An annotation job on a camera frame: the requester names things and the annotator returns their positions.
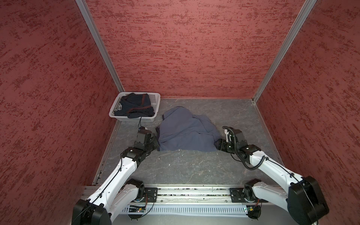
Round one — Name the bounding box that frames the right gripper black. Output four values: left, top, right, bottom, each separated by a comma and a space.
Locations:
213, 138, 238, 154

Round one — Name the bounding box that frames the grey-blue tank top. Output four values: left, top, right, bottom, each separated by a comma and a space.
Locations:
157, 106, 221, 152

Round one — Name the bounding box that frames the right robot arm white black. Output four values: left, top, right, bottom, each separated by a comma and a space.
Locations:
214, 126, 330, 225

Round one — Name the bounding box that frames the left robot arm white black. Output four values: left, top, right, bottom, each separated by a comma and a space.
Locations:
71, 127, 159, 225

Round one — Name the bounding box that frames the dark navy maroon-trimmed tank top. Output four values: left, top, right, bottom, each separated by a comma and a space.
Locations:
113, 93, 155, 119

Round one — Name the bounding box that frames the white plastic laundry basket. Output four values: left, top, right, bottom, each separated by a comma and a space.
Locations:
109, 92, 160, 122

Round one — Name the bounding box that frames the left small circuit board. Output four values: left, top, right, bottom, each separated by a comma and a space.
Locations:
129, 205, 146, 213

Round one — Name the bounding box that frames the small circuit board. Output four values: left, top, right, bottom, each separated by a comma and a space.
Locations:
247, 206, 255, 214
129, 205, 146, 213

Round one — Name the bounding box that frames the right small circuit board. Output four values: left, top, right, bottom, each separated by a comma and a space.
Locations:
247, 206, 255, 214

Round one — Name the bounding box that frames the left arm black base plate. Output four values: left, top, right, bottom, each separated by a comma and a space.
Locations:
140, 187, 158, 203

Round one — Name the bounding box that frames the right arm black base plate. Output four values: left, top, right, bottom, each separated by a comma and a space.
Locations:
229, 187, 257, 203

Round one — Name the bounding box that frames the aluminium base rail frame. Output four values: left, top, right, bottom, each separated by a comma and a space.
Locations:
70, 184, 320, 225

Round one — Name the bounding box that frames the white perforated cable duct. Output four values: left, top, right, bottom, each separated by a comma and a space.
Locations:
120, 204, 248, 217

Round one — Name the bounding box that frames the aluminium corner post left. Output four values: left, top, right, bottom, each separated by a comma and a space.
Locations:
76, 0, 124, 92

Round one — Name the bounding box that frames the aluminium corner post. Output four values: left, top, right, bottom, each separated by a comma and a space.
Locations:
252, 0, 317, 105
76, 0, 124, 92

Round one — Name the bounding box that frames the aluminium corner post right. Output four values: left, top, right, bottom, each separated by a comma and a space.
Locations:
252, 0, 317, 105

